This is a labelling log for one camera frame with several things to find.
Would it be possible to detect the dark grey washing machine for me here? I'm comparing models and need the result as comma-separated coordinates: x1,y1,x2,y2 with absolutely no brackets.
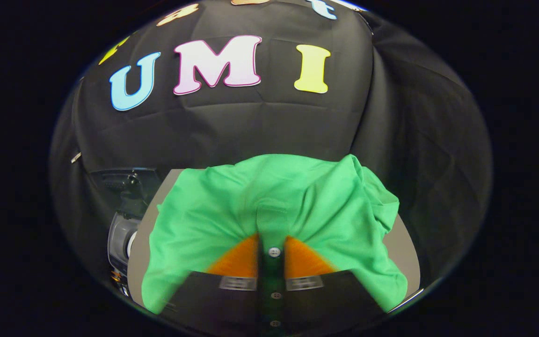
89,168,162,300

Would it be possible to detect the black backdrop cloth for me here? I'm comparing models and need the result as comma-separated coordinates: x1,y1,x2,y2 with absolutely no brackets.
49,0,494,305

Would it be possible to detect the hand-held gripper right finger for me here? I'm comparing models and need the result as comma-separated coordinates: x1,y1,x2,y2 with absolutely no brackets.
283,235,388,337

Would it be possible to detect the green polo shirt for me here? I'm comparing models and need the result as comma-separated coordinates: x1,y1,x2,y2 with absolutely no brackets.
141,154,408,337

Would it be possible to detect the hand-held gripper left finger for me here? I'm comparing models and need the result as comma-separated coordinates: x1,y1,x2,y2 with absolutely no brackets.
157,233,261,337

